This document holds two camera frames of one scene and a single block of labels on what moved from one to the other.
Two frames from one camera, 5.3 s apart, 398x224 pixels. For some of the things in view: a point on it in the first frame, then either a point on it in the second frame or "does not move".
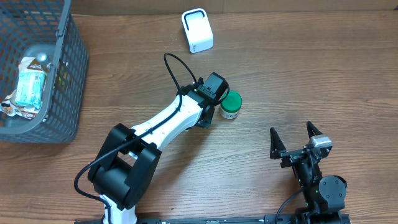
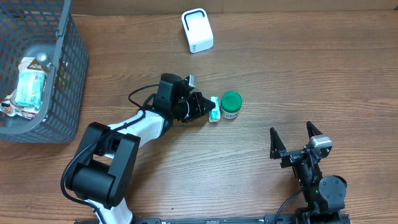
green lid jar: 230,106 does not move
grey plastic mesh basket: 30,27 does not move
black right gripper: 290,155 does not move
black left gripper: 205,119 → 196,99
